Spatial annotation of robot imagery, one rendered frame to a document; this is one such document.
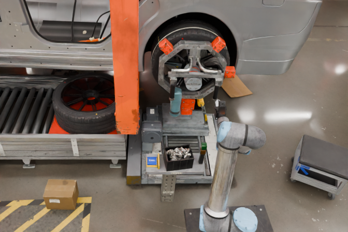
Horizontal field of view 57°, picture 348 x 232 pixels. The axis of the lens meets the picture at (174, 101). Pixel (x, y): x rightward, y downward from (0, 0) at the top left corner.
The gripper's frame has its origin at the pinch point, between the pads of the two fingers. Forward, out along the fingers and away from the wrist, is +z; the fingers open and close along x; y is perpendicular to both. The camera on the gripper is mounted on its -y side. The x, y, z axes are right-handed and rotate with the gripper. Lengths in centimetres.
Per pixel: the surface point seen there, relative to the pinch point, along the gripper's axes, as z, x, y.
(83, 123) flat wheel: 13, -105, 39
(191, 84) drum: 16.1, -18.7, -2.2
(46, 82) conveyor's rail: 82, -153, 50
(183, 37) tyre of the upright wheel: 39, -26, -30
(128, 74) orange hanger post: -7, -66, -26
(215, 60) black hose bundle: 20.9, -2.5, -21.2
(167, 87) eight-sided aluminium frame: 30.6, -36.1, 12.8
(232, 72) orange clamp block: 30.5, 16.0, -4.3
